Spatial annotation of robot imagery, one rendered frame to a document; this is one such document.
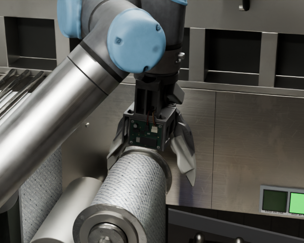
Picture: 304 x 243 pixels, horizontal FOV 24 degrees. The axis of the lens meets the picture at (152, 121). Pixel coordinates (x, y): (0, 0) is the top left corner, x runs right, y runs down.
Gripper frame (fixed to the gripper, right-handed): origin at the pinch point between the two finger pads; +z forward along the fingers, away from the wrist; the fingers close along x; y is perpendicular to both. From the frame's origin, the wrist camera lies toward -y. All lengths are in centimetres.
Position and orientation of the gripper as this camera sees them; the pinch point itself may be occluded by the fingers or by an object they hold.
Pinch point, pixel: (151, 176)
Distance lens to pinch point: 120.6
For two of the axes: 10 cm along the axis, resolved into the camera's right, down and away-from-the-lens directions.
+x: 9.6, 1.7, -2.4
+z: -0.7, 9.2, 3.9
